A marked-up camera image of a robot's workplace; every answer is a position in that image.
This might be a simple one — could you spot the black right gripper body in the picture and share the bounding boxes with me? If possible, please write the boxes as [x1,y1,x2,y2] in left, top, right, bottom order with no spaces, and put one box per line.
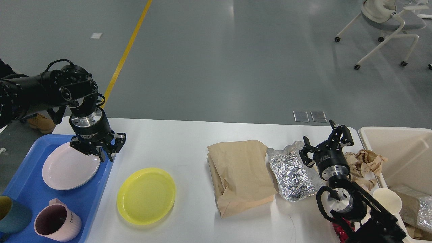
[312,148,350,180]

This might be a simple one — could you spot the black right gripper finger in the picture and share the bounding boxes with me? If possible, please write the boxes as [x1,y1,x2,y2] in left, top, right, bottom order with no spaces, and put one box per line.
[298,136,320,168]
[328,120,354,150]

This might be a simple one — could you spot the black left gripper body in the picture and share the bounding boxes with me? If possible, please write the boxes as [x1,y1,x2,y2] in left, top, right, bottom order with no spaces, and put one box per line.
[69,107,114,146]

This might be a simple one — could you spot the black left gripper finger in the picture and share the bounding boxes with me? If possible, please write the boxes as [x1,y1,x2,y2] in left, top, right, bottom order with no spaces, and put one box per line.
[69,137,104,162]
[101,133,127,162]

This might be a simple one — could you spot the yellow plastic plate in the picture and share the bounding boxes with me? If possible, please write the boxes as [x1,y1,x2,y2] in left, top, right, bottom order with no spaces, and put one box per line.
[117,168,177,225]

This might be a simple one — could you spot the pink ribbed mug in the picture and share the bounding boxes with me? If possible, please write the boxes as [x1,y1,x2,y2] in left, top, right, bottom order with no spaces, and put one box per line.
[34,198,82,242]

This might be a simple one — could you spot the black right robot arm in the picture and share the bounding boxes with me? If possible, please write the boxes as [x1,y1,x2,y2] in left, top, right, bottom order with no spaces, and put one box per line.
[299,120,406,243]

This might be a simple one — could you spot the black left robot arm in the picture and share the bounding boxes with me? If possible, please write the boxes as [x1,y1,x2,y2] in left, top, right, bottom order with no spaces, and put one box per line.
[0,59,127,161]

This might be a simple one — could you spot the silver foil pouch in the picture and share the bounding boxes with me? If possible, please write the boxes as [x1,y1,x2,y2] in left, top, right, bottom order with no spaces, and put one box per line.
[267,141,323,203]

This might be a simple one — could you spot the pink round plate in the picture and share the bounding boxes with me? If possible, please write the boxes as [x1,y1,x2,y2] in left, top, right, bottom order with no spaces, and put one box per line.
[42,142,101,190]

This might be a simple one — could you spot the crumpled brown paper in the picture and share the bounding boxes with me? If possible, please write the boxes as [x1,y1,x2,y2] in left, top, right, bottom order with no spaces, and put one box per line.
[344,149,388,192]

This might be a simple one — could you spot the tan work boot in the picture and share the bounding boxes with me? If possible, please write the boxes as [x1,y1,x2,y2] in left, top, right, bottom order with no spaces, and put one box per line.
[26,113,56,134]

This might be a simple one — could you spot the right metal floor plate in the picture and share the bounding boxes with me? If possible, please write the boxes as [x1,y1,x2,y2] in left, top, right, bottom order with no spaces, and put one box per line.
[310,111,328,123]

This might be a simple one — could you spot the metal floor plate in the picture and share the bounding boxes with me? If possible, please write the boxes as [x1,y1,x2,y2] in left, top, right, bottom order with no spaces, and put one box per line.
[310,111,328,123]
[293,111,310,123]

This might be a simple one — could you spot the left metal floor plate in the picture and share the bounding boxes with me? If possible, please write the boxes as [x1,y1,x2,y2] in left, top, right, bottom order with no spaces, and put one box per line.
[293,111,310,123]

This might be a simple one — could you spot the blue plastic tray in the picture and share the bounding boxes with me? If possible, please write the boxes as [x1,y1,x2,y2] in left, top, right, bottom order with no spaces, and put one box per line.
[3,134,113,243]

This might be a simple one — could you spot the beige plastic bin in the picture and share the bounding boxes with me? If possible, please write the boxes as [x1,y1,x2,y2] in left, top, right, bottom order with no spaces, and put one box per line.
[358,127,432,195]

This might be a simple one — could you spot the white paper cup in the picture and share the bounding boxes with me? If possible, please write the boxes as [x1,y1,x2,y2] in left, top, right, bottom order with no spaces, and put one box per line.
[372,188,402,215]

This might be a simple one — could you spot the brown paper bag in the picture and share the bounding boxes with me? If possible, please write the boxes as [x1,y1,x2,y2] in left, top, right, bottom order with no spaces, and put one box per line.
[207,140,277,218]

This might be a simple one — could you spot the red snack wrapper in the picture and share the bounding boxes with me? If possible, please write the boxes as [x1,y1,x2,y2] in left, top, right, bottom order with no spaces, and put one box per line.
[332,219,355,243]

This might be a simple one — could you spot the white paper scrap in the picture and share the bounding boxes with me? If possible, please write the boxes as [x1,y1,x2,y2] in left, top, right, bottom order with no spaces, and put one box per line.
[90,32,103,39]

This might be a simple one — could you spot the teal blue cup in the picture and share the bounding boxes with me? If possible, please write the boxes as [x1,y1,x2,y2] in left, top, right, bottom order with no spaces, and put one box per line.
[0,196,32,234]

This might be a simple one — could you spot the wrapped package in bin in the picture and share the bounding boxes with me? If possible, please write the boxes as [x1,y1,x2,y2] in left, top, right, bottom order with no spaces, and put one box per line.
[390,185,432,233]

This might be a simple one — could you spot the person in black clothes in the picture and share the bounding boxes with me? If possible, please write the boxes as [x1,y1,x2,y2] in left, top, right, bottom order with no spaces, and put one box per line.
[0,60,16,78]

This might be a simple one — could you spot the white office chair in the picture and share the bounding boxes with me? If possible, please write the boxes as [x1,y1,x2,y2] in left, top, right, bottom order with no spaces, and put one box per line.
[334,0,429,70]

